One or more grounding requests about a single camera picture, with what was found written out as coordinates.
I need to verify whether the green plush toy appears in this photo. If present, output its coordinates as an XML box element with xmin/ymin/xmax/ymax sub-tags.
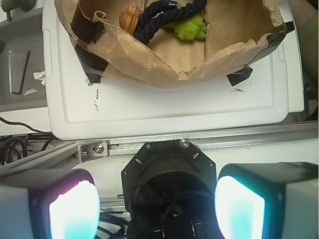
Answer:
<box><xmin>163</xmin><ymin>0</ymin><xmax>207</xmax><ymax>41</ymax></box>

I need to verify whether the black hex key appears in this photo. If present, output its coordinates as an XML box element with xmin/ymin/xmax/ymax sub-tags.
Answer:
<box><xmin>8</xmin><ymin>50</ymin><xmax>30</xmax><ymax>95</ymax></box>

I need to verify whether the orange spiral seashell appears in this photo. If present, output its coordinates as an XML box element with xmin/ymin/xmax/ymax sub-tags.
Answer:
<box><xmin>119</xmin><ymin>0</ymin><xmax>141</xmax><ymax>35</ymax></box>

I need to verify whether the black cable bundle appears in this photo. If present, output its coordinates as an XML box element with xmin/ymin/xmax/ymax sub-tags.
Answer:
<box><xmin>0</xmin><ymin>116</ymin><xmax>58</xmax><ymax>167</ymax></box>

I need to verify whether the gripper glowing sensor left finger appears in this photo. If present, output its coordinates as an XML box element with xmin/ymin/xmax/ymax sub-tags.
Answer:
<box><xmin>0</xmin><ymin>169</ymin><xmax>100</xmax><ymax>239</ymax></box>

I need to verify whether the brown paper bag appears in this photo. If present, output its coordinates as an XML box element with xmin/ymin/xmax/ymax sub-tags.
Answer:
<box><xmin>54</xmin><ymin>0</ymin><xmax>294</xmax><ymax>89</ymax></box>

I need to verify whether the metal corner bracket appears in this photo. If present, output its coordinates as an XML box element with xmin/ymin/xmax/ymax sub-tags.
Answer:
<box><xmin>77</xmin><ymin>141</ymin><xmax>109</xmax><ymax>163</ymax></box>

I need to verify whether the aluminium frame rail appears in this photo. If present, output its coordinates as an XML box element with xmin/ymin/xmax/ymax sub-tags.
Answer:
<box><xmin>0</xmin><ymin>121</ymin><xmax>319</xmax><ymax>170</ymax></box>

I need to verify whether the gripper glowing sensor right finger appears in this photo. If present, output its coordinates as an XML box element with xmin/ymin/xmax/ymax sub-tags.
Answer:
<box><xmin>215</xmin><ymin>162</ymin><xmax>319</xmax><ymax>239</ymax></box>

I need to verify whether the dark blue rope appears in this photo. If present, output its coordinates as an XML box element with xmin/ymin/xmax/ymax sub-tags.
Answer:
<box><xmin>132</xmin><ymin>0</ymin><xmax>208</xmax><ymax>46</ymax></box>

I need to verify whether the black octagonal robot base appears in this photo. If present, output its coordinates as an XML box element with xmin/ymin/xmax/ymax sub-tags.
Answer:
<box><xmin>121</xmin><ymin>151</ymin><xmax>220</xmax><ymax>239</ymax></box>

